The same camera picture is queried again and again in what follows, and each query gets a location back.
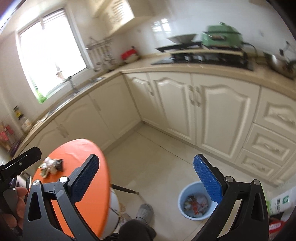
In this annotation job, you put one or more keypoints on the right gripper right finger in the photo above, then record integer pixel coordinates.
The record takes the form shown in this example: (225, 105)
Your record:
(251, 221)

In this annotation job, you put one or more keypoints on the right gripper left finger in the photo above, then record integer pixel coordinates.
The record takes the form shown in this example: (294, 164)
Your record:
(40, 220)

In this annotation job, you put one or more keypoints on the white plastic ball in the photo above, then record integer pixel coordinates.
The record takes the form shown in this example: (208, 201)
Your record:
(48, 167)

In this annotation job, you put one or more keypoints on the clear plastic bag red print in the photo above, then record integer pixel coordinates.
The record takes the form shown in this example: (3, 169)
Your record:
(195, 205)

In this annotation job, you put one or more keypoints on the light blue trash bin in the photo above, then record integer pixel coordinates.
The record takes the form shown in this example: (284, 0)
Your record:
(195, 188)

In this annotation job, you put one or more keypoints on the kitchen window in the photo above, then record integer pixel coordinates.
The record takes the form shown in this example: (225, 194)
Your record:
(50, 41)

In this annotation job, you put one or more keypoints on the person's left hand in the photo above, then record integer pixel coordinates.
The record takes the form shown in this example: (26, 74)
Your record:
(11, 221)

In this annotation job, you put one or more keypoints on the orange round table cloth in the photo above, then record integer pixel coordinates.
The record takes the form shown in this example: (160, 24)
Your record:
(94, 206)

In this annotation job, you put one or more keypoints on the white green paper pack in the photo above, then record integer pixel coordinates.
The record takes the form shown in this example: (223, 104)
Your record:
(281, 203)

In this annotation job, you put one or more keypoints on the white stool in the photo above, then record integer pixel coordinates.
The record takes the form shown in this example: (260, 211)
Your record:
(113, 215)

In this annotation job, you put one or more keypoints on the red utensil rack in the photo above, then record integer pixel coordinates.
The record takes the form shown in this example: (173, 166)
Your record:
(8, 138)

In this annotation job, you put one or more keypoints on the large clear jar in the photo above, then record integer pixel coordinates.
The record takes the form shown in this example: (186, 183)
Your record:
(26, 124)

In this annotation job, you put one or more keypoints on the dark trouser leg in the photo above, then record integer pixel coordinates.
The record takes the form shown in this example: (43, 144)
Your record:
(136, 230)

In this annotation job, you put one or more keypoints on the yellow label sauce bottle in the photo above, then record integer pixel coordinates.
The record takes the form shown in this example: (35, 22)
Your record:
(18, 112)

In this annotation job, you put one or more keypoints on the grey slipper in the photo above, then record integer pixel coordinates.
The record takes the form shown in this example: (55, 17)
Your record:
(145, 213)

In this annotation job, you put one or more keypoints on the cream lower cabinets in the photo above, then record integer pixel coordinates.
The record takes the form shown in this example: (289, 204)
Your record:
(248, 125)

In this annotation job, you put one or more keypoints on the cream cabinets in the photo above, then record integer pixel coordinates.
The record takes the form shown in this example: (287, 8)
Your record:
(248, 125)
(119, 16)

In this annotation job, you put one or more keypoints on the green dish soap bottle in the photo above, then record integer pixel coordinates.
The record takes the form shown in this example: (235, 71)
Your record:
(40, 96)

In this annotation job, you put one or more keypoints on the red lidded bowl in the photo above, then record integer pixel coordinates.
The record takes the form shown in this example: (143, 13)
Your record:
(130, 56)

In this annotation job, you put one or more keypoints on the black gas stove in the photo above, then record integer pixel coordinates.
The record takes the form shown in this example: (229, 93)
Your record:
(197, 53)

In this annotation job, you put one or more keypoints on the cream upper cabinets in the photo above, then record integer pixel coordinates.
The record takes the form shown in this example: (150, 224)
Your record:
(119, 16)

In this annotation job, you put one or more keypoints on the green electric cooker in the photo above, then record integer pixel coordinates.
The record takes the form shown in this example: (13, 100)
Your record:
(221, 35)

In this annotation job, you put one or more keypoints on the grey bowl on rack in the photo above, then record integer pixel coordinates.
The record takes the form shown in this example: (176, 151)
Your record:
(183, 39)

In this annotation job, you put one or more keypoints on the wall utensil rail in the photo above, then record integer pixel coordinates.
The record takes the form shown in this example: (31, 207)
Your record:
(101, 55)

